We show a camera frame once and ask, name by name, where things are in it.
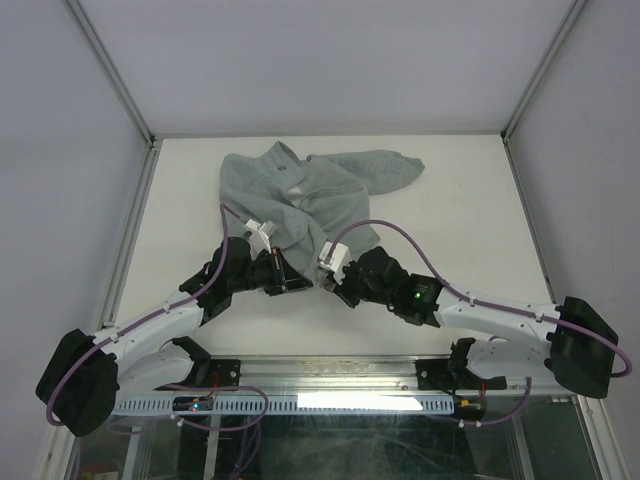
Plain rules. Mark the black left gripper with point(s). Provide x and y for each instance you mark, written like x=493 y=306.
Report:
x=282 y=275

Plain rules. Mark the grey zip-up jacket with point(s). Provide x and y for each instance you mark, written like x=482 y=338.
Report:
x=310 y=201

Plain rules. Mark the right aluminium frame post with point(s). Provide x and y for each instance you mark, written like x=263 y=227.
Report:
x=552 y=51

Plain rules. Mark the small electronics board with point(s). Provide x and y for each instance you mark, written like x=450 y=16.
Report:
x=193 y=403

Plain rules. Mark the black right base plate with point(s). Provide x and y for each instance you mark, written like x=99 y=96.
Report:
x=437 y=374

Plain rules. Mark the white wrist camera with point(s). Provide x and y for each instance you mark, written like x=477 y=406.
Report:
x=259 y=235
x=333 y=258

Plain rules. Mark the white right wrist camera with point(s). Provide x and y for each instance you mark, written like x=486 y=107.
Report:
x=333 y=258

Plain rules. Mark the grey slotted cable duct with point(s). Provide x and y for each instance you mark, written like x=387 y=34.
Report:
x=314 y=403

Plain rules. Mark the aluminium front rail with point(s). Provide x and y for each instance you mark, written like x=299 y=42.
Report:
x=325 y=372

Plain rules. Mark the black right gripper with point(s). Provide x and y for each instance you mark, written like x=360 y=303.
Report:
x=341 y=289

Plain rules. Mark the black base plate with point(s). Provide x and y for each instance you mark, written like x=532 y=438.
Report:
x=217 y=372
x=437 y=374

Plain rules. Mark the black yellow connector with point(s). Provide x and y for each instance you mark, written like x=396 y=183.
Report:
x=469 y=409

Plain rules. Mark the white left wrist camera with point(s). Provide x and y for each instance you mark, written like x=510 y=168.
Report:
x=259 y=235

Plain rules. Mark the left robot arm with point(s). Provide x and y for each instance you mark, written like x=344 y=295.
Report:
x=208 y=293

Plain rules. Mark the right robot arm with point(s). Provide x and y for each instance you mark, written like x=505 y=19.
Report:
x=570 y=343

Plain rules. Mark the aluminium frame post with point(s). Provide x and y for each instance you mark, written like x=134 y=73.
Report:
x=552 y=51
x=86 y=27

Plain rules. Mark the left aluminium frame post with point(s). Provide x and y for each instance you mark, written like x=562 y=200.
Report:
x=86 y=27

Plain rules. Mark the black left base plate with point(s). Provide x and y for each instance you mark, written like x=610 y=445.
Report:
x=217 y=372

